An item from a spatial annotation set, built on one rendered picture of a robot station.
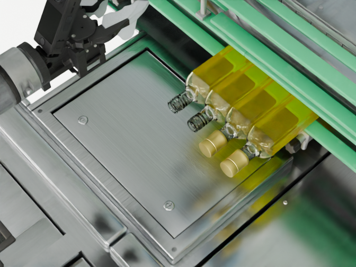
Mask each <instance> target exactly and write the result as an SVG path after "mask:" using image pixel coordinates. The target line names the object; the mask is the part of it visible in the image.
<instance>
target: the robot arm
mask: <svg viewBox="0 0 356 267"><path fill-rule="evenodd" d="M107 5H108V0H46V3H45V6H44V9H43V12H42V14H41V18H40V21H39V24H38V27H37V30H36V32H35V35H34V38H33V39H34V41H35V42H36V43H37V44H38V46H36V48H33V47H32V46H31V45H30V44H29V43H28V42H23V43H21V44H19V45H18V46H16V47H11V48H9V49H8V50H6V51H5V52H3V53H2V54H0V115H2V114H3V113H5V112H6V111H8V110H9V109H11V108H12V107H14V106H16V105H17V104H19V103H20V102H21V101H23V100H24V99H26V98H27V97H29V96H30V95H32V94H33V93H35V92H36V91H38V90H39V89H42V90H43V91H44V92H45V91H47V90H48V89H50V88H51V84H50V82H51V81H52V80H54V79H55V78H57V77H58V76H60V75H61V74H63V73H64V72H66V71H68V70H69V71H70V72H71V73H72V74H73V73H76V74H77V75H78V76H79V77H80V78H83V77H84V76H86V75H87V74H89V73H90V72H92V71H93V70H95V69H96V68H98V67H99V66H101V65H102V64H104V63H105V62H106V57H105V53H106V48H105V43H107V42H109V41H110V40H112V39H113V38H114V37H115V36H117V35H118V36H119V37H120V38H121V39H122V40H128V39H130V38H131V37H132V36H133V35H134V32H135V27H136V22H137V19H138V18H139V17H140V16H141V15H142V14H143V13H144V11H145V10H146V8H147V7H148V5H149V1H148V0H136V1H135V2H134V3H132V4H131V5H127V6H124V7H123V8H122V9H121V10H119V11H117V12H109V13H107V14H105V13H106V9H107ZM92 15H95V16H96V17H97V18H98V19H99V18H101V17H103V18H102V24H100V25H98V21H97V19H94V20H92V19H91V18H90V17H91V16H92ZM97 60H99V62H100V63H98V64H97V65H95V66H94V67H92V68H91V69H89V70H87V67H88V66H89V65H91V64H92V63H94V62H96V61H97ZM74 67H75V68H76V69H77V70H78V71H77V70H76V69H75V68H74Z"/></svg>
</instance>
